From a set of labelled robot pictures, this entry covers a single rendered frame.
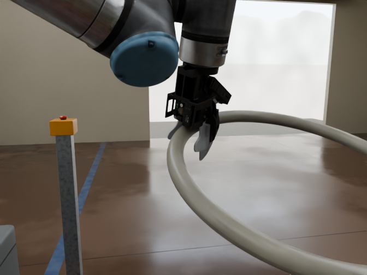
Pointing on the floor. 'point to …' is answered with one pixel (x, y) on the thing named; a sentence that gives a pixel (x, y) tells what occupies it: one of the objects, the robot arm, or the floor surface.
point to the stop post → (68, 192)
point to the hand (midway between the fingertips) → (192, 149)
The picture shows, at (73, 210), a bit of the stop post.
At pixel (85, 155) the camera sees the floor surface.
